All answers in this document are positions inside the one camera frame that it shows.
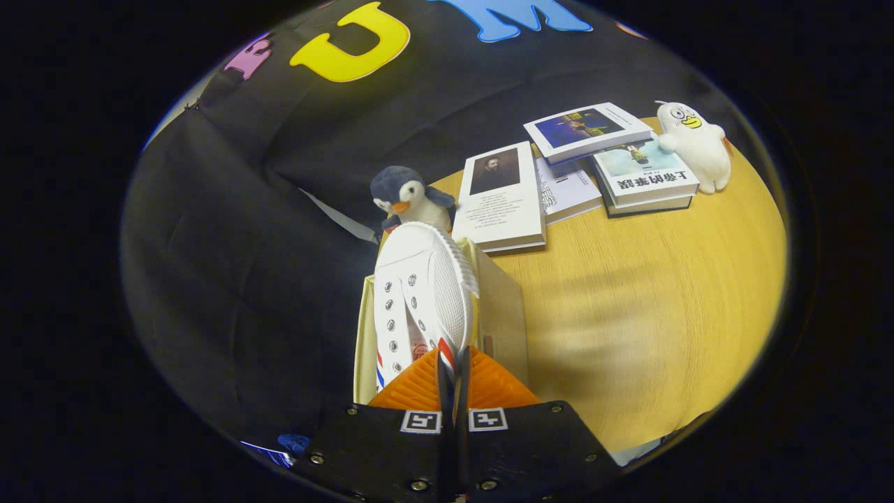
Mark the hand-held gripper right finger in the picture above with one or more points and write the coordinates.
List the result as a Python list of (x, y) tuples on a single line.
[(531, 447)]

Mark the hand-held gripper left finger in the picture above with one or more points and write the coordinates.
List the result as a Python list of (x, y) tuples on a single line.
[(391, 454)]

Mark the beige fabric storage box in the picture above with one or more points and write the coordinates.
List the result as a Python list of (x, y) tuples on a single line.
[(503, 307)]

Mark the white canvas shoe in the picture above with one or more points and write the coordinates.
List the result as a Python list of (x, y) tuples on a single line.
[(419, 279)]

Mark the portrait cover white book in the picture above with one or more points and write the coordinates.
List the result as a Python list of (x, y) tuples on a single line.
[(499, 202)]

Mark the white text cover book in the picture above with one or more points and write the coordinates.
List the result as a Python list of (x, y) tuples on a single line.
[(569, 192)]

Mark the grey penguin plush toy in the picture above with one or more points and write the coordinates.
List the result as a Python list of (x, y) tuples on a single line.
[(408, 195)]

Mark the thick dark-edged book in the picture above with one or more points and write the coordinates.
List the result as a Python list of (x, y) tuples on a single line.
[(649, 208)]

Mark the pale blue cover book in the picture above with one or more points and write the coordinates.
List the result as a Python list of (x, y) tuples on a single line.
[(642, 175)]

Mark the white duck plush toy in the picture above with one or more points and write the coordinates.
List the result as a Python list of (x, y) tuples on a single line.
[(698, 147)]

